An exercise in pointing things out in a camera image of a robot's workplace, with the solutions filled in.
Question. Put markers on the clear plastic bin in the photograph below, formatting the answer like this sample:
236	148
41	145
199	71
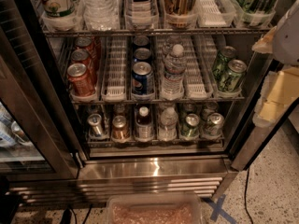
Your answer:
154	208

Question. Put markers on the green can bottom left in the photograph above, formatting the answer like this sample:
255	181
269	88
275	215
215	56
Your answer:
190	126

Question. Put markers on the glass fridge door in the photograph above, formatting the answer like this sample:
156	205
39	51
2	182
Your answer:
47	158

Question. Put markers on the small water bottle middle shelf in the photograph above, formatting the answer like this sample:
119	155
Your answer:
174	69

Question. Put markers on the silver can bottom shelf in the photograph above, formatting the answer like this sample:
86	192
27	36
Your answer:
95	122

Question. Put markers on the clear water bottle top shelf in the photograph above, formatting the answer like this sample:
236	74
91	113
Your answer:
101	15

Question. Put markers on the brown bottle white cap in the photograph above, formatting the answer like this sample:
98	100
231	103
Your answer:
144	127

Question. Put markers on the empty white shelf tray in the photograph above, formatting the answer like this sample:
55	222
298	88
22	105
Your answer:
114	81

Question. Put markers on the water bottle bottom shelf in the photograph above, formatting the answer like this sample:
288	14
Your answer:
167	124

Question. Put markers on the green can bottom right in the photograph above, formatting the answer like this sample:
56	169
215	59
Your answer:
213	125

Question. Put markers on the red soda can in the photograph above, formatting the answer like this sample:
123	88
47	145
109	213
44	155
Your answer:
83	56
79	76
89	44

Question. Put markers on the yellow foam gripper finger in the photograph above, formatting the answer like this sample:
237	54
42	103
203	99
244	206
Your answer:
279	90
266	43

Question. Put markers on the blue label plastic bottle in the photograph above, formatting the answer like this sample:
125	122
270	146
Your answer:
139	12

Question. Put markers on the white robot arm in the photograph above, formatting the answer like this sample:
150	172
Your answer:
286	49

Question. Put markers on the blue Pepsi can back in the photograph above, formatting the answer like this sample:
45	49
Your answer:
141	41

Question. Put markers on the stainless steel fridge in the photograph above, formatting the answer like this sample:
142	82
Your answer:
107	167

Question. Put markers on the blue tape cross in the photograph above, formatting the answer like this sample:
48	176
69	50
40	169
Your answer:
217	210

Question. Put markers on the copper can bottom shelf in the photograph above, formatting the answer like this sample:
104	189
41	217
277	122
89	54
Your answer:
120	128

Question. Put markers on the green soda can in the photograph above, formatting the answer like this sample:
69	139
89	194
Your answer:
232	76
224	55

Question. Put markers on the blue Pepsi can front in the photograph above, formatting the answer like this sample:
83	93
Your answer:
142	79

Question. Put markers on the green soda can front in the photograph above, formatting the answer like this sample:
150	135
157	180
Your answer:
232	76

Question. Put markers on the red soda can front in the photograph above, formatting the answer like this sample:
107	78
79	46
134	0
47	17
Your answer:
79	76

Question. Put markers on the red soda can middle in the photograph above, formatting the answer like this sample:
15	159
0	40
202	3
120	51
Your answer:
83	56

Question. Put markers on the blue Pepsi can middle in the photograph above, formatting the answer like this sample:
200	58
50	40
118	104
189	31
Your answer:
142	55

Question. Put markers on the blue pepsi can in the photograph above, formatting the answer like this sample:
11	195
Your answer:
141	41
142	79
142	55

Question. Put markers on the red soda can back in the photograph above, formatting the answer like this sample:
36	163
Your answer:
89	44

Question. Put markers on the green soda can back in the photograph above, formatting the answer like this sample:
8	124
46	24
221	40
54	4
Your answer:
224	55

